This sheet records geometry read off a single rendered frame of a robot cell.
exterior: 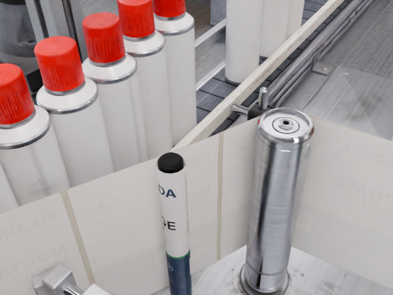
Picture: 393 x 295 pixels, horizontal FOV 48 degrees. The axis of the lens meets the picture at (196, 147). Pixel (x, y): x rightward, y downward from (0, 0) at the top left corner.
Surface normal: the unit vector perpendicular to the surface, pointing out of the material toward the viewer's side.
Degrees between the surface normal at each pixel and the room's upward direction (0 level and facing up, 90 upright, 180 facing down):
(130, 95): 90
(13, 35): 73
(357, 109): 0
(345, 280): 0
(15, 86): 90
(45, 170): 90
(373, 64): 0
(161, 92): 90
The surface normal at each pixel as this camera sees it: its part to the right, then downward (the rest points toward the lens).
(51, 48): -0.02, -0.78
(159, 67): 0.80, 0.39
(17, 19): -0.11, 0.40
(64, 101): 0.07, -0.13
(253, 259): -0.79, 0.41
